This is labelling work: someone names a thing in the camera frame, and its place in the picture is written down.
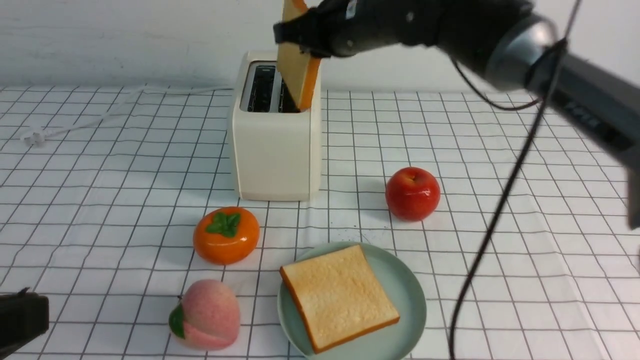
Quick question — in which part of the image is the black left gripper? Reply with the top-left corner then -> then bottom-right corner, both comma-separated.
0,287 -> 50,356

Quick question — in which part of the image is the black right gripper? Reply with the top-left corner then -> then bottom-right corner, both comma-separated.
273,0 -> 451,58

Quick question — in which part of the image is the toast slice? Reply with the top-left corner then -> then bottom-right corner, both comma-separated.
273,25 -> 322,112
279,243 -> 401,354

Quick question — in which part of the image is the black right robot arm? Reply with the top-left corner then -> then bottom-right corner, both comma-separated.
273,0 -> 640,229

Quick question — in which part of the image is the cream white toaster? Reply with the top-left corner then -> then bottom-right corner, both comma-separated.
226,51 -> 323,202

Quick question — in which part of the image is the white grid tablecloth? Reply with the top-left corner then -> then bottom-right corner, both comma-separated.
0,85 -> 640,360

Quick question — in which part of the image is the pink peach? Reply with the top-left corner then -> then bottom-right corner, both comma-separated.
167,279 -> 241,351

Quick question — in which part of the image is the red apple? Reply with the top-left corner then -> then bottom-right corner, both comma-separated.
385,167 -> 441,223

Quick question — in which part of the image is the orange persimmon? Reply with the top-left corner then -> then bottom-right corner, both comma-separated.
192,206 -> 260,265

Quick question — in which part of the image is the pale green plate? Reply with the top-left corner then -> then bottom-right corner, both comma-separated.
278,241 -> 426,360

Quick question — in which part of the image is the white toaster power cord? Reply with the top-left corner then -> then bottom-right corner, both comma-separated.
20,86 -> 236,148

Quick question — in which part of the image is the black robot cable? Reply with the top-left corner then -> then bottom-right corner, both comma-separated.
448,0 -> 583,360

